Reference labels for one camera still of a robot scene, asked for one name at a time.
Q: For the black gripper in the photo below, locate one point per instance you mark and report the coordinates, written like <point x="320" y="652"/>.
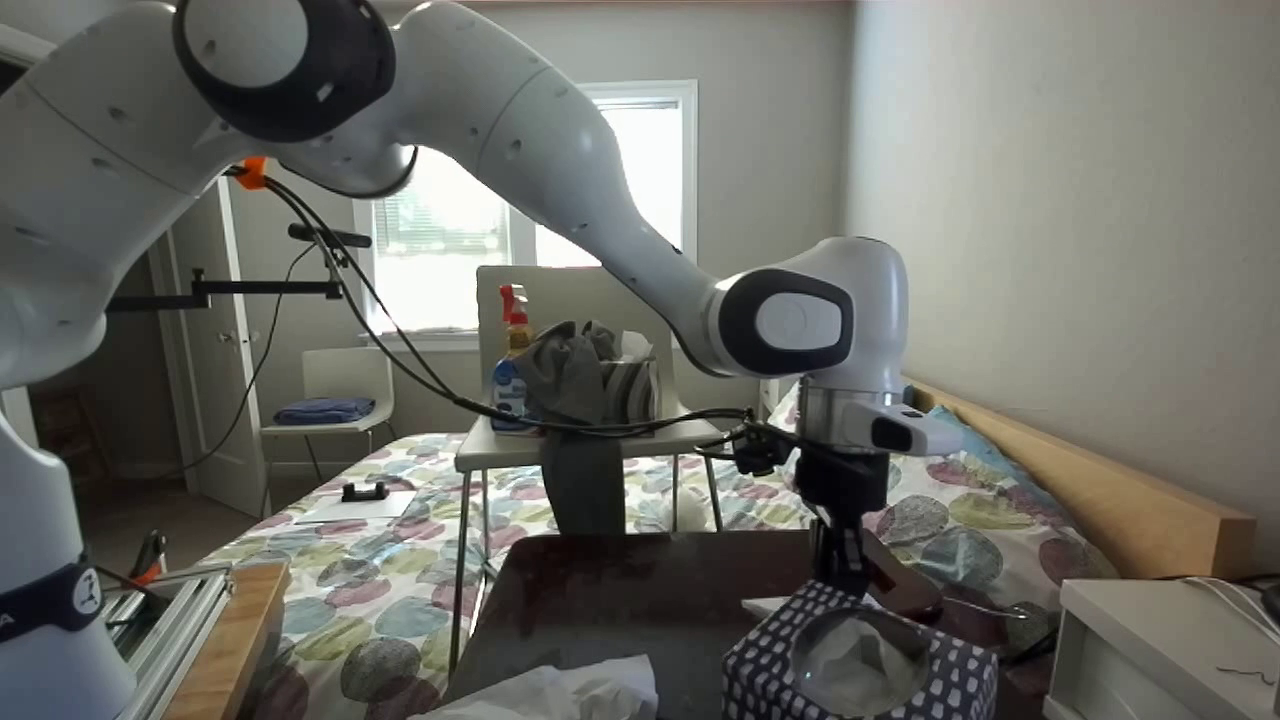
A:
<point x="841" y="482"/>

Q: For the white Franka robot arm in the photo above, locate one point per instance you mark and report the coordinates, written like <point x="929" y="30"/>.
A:
<point x="560" y="147"/>

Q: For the tissue inside box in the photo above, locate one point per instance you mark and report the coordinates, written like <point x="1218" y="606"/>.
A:
<point x="860" y="666"/>

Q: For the polka dot tissue box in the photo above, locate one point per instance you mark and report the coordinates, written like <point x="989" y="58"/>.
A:
<point x="773" y="682"/>

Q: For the crumpled white tissue sheet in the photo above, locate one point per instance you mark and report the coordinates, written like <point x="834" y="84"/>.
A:
<point x="546" y="693"/>

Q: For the blue pillow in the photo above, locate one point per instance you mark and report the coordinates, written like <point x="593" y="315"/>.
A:
<point x="956" y="434"/>

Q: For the dark wooden dresser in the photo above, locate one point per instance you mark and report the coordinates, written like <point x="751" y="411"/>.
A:
<point x="613" y="601"/>

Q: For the white folding table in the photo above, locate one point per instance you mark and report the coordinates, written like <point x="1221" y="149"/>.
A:
<point x="585" y="441"/>

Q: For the grey garment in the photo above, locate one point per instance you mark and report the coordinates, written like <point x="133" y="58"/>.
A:
<point x="585" y="384"/>

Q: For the white nightstand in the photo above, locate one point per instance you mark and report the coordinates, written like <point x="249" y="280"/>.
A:
<point x="1162" y="652"/>

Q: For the white paper sheet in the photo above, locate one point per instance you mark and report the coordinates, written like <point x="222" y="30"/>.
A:
<point x="386" y="508"/>

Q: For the floral patterned bed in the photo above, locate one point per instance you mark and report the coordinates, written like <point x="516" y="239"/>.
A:
<point x="362" y="572"/>

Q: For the small black object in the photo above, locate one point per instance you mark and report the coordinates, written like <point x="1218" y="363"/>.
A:
<point x="362" y="490"/>

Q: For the bright window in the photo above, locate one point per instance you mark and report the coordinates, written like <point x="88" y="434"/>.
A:
<point x="453" y="254"/>

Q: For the blue seat cushion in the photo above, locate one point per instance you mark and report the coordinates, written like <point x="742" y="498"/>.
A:
<point x="324" y="411"/>

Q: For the small white chair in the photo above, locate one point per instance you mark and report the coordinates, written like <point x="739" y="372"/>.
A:
<point x="333" y="372"/>

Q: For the light wooden board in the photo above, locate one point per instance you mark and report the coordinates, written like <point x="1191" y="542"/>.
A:
<point x="232" y="643"/>

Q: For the white panel door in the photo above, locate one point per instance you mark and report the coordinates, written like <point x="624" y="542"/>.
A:
<point x="213" y="384"/>

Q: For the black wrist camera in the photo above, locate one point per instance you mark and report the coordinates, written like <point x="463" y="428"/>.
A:
<point x="759" y="450"/>

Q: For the black bar camera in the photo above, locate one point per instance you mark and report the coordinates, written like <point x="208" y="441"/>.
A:
<point x="331" y="239"/>

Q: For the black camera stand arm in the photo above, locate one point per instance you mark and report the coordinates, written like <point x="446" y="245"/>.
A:
<point x="240" y="285"/>

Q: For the grey metal rail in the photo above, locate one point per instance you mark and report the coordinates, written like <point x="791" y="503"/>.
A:
<point x="167" y="643"/>

